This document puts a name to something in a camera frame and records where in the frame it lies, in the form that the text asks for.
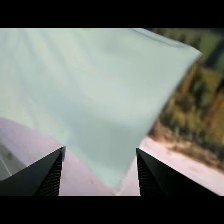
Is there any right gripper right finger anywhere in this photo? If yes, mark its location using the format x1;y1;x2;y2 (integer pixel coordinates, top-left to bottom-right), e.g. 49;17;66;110
135;147;221;197

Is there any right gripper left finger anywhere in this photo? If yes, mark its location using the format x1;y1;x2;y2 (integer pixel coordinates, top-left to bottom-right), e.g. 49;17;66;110
0;145;67;197

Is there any pale green garment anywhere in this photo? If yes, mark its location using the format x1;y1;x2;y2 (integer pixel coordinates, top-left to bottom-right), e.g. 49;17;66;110
0;27;203;192

